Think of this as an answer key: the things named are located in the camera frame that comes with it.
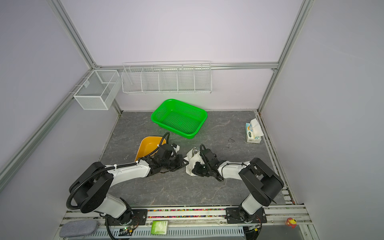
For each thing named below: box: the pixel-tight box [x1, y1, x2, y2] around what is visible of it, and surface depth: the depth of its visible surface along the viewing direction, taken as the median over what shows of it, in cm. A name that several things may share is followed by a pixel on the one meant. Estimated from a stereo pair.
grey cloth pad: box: [59, 219, 99, 238], surface depth 70 cm
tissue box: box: [245, 118, 264, 144], surface depth 102 cm
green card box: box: [150, 220, 168, 235], surface depth 71 cm
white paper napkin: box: [183, 148, 203, 176], surface depth 90 cm
